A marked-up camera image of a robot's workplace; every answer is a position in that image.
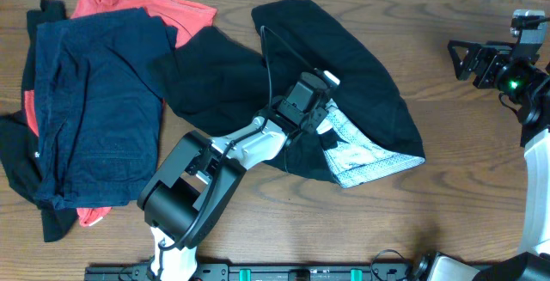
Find red-orange garment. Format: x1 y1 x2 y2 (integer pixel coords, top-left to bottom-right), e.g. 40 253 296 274
21 0 217 227

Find black shorts with white lining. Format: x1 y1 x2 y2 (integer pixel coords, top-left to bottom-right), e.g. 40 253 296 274
149 0 425 188

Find black garment under pile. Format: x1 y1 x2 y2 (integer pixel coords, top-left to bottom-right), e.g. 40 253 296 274
1 0 77 242

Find black mounting rail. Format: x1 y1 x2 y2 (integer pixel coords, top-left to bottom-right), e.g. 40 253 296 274
84 263 409 281

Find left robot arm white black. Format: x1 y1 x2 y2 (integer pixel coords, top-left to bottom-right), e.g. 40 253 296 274
137 96 334 280

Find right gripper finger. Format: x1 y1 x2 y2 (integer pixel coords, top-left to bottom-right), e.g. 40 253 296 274
448 47 472 81
447 40 483 58

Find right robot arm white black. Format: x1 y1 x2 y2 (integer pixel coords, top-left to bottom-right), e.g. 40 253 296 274
408 40 549 280

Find navy blue folded shorts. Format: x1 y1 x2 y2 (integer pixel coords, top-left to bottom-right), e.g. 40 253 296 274
34 9 176 209

